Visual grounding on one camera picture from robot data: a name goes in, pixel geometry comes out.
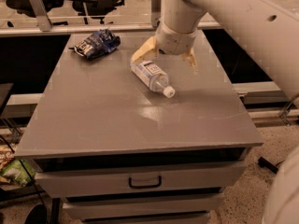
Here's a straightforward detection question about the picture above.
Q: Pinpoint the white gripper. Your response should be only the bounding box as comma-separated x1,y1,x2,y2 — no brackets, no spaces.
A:
130,22,198,74

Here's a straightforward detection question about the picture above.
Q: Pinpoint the clear plastic water bottle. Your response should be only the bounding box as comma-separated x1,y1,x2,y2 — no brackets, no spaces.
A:
131,61,176,98

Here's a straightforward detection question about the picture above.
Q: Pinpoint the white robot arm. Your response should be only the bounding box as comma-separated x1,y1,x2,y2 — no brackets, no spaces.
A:
131,0,299,107

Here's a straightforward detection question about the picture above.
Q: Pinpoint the crumpled blue chip bag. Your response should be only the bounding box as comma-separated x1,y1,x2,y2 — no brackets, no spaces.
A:
70,29,121,60

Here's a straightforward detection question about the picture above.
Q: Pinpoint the grey drawer cabinet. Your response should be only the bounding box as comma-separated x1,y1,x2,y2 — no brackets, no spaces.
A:
17,33,262,224

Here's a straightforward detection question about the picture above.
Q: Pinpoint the black stand leg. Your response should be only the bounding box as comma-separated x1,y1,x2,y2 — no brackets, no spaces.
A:
258,157,278,174

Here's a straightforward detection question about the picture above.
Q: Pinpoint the green snack bag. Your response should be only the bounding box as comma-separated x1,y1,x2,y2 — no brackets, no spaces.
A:
0,160,36,187

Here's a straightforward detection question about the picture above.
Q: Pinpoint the middle metal bracket post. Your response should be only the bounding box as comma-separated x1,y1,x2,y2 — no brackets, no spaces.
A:
151,0,162,27

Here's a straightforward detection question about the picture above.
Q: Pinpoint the metal bracket post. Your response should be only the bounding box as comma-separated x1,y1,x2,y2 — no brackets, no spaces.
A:
29,0,52,32
151,0,162,27

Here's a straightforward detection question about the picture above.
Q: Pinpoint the left metal bracket post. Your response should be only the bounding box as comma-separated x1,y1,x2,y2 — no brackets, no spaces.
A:
29,0,52,32

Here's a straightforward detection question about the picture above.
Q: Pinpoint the black drawer handle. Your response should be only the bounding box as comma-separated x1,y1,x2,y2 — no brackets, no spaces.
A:
128,175,163,189

